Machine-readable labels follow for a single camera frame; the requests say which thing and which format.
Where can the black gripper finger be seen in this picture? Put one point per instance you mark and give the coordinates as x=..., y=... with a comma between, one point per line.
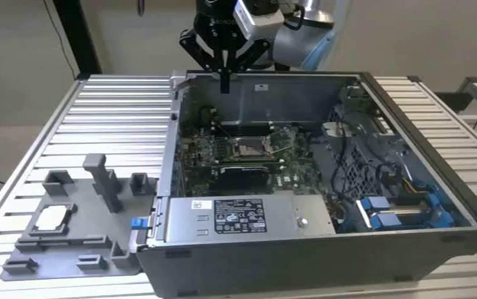
x=250, y=56
x=197, y=50

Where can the thin metal locking lever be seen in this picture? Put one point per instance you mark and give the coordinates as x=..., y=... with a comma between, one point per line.
x=221, y=129
x=289, y=146

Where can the silver CPU chip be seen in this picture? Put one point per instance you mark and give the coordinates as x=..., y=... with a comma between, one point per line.
x=53, y=217

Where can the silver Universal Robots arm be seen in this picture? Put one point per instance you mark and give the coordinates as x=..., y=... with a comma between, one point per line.
x=292, y=46

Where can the CPU socket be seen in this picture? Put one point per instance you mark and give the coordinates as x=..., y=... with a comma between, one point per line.
x=249, y=149

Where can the green motherboard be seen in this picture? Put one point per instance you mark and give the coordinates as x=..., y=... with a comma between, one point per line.
x=301, y=162

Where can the grey metal drive cage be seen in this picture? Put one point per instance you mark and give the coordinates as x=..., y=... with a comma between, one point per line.
x=358, y=168

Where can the silver power supply unit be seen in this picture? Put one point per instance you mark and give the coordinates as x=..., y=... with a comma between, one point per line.
x=280, y=215

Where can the blue disk carrier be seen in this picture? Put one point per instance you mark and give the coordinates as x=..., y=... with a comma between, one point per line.
x=373, y=204
x=385, y=221

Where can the blue case release latch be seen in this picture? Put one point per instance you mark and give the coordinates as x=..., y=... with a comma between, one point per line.
x=138, y=223

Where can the grey parts rack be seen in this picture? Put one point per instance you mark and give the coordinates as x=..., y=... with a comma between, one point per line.
x=85, y=236

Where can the black open PC case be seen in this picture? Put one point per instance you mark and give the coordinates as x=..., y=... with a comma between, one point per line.
x=264, y=274

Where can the white wall sticker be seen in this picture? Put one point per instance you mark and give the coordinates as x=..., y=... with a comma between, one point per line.
x=261, y=87

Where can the black vertical post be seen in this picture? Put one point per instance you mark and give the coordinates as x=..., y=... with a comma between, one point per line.
x=79, y=37

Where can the blue plastic disk bracket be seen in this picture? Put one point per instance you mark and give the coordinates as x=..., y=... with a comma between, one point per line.
x=433, y=205

